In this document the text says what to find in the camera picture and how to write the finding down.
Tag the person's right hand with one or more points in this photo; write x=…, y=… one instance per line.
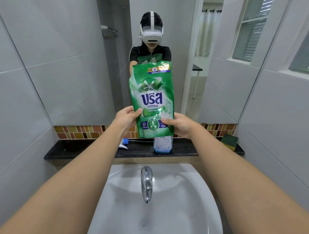
x=184, y=126

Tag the person's left hand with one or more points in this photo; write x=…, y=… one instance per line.
x=124, y=120

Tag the person's right thumb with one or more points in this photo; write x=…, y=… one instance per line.
x=167, y=121

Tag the person's left thumb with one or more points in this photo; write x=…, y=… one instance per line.
x=135, y=114

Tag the green detergent refill pouch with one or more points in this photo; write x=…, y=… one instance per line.
x=154, y=96

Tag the person's left forearm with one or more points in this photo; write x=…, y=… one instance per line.
x=72, y=183

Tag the person's right forearm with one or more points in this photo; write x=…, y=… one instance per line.
x=241, y=183

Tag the clear plastic bottle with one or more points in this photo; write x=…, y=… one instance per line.
x=163, y=144

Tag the blue white spray trigger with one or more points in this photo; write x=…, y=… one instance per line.
x=123, y=143

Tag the chrome faucet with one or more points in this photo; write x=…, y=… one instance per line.
x=146, y=183

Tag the green yellow scrub sponge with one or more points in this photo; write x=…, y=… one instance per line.
x=229, y=142

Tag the black stone shelf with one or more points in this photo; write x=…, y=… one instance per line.
x=79, y=148

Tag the white ceramic sink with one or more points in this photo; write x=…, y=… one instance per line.
x=178, y=207

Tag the white framed window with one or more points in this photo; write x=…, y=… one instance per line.
x=300, y=57

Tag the large wall mirror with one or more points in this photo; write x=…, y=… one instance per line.
x=72, y=48

